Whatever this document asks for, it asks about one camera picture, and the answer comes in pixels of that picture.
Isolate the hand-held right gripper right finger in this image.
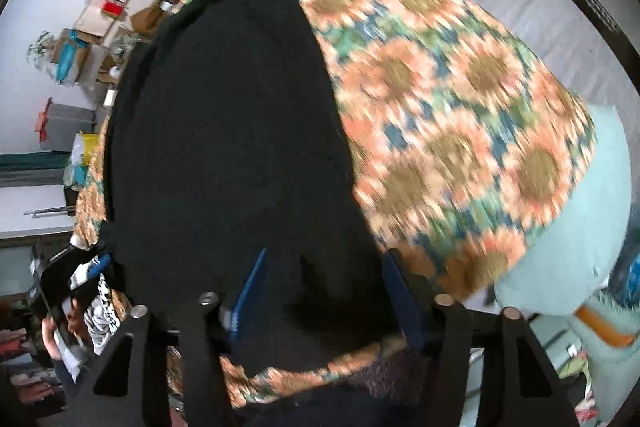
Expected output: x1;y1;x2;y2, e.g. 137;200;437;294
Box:
382;248;581;427

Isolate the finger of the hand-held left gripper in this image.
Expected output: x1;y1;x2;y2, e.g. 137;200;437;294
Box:
87;254;114;281

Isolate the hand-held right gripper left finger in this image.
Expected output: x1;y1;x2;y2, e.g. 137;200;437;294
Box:
65;248;268;427

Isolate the black sweater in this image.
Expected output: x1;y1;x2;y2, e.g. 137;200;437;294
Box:
97;0;402;375

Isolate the pile of patterned clothes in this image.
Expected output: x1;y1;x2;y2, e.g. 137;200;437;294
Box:
0;326;67;409

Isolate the person's left hand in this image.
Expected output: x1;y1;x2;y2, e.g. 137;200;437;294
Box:
41;301;85;360

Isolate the black-spotted white garment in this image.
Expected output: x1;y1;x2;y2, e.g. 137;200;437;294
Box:
70;257;137;359

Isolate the grey-green curtain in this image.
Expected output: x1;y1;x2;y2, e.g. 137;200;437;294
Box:
0;151;72;188

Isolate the yellow bag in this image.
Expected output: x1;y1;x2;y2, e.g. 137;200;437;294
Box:
70;132;101;166

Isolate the grey storage box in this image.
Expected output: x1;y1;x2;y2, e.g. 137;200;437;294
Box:
35;99;99;153

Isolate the red cloth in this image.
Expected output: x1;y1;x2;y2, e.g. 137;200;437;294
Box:
34;99;52;141

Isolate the sunflower print blanket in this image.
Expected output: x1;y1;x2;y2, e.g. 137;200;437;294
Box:
70;0;599;409

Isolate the stack of cardboard boxes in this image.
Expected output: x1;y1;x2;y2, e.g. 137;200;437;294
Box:
52;0;132;86

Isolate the potted plant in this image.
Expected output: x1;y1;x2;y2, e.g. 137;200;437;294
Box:
27;31;57;68

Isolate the blue patterned cloth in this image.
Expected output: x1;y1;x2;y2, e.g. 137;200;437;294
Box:
609;251;640;309

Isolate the open olive cardboard box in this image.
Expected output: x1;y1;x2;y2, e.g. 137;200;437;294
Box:
129;6;167;36

